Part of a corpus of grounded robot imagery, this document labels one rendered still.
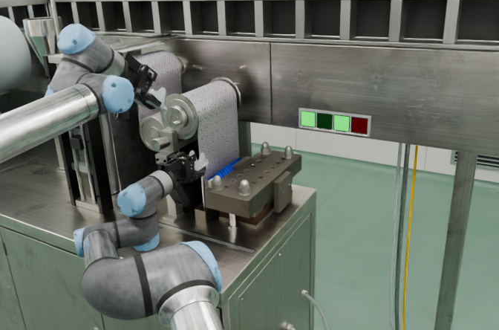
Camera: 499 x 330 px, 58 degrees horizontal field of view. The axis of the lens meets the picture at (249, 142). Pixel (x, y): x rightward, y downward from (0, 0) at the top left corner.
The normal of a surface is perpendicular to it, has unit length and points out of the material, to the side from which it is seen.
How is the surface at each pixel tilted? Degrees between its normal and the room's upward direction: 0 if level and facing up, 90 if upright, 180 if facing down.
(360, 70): 90
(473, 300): 0
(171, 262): 21
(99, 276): 40
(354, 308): 0
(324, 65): 90
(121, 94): 90
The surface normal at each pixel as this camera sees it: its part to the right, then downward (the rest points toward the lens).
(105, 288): -0.45, -0.25
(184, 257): 0.15, -0.77
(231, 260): -0.04, -0.94
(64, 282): -0.49, 0.32
